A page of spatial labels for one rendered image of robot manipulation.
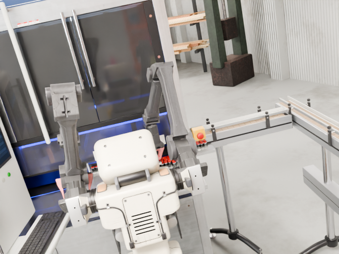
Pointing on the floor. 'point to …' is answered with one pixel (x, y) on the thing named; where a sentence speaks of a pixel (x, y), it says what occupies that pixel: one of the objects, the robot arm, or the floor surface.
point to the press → (230, 70)
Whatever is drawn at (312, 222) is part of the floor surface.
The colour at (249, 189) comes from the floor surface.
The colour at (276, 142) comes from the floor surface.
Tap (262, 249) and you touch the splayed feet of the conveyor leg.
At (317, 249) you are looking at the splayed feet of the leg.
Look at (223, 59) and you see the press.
